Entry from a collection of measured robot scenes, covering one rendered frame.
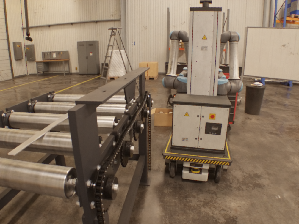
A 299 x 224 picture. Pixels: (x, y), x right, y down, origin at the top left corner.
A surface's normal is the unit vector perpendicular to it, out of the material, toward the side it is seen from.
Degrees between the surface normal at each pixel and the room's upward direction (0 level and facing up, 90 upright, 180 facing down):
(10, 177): 65
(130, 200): 0
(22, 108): 90
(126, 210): 0
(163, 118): 90
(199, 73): 90
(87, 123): 90
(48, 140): 53
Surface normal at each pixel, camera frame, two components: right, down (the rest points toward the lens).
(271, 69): -0.52, 0.26
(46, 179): -0.09, -0.42
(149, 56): -0.12, 0.29
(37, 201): 0.00, -0.95
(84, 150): 0.99, 0.04
